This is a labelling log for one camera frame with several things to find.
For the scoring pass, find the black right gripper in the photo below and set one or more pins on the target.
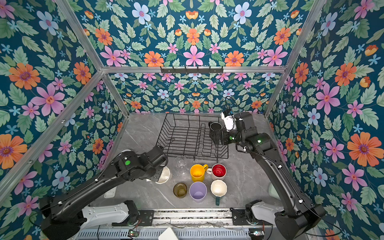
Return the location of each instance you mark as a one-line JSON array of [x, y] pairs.
[[224, 133]]

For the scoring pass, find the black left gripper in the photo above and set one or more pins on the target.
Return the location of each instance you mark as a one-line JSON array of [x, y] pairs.
[[157, 177]]

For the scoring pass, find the black mug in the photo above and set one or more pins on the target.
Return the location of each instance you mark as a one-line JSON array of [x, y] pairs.
[[214, 129]]

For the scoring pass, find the white faceted mug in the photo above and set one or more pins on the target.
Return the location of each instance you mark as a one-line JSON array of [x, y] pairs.
[[163, 175]]

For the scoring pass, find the clear glass cup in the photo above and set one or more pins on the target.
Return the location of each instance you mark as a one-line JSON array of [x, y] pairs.
[[180, 165]]

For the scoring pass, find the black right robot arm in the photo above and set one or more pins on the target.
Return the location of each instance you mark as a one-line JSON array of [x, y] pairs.
[[298, 213]]

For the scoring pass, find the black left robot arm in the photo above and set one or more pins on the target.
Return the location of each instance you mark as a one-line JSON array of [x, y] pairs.
[[68, 214]]

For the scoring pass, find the olive green glass cup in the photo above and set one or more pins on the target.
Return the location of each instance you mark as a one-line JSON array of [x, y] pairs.
[[180, 190]]

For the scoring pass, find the red white mug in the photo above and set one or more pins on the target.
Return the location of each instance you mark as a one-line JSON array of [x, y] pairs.
[[217, 172]]

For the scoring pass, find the yellow mug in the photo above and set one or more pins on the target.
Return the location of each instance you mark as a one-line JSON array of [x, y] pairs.
[[198, 171]]

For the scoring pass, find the white remote control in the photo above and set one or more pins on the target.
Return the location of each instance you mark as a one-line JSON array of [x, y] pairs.
[[110, 193]]

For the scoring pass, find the lavender cup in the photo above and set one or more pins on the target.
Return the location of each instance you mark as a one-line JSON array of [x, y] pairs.
[[198, 191]]

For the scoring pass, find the white green mug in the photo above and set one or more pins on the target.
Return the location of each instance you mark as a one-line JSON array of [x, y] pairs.
[[218, 189]]

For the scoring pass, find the mint green case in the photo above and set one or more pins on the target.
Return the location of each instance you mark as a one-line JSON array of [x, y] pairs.
[[273, 192]]

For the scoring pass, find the black wire dish rack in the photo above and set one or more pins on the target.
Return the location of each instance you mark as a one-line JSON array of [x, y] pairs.
[[189, 136]]

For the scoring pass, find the black wall hook rail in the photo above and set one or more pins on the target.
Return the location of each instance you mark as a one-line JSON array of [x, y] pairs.
[[191, 70]]

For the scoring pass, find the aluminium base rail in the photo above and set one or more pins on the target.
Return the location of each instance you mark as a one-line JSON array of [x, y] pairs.
[[199, 217]]

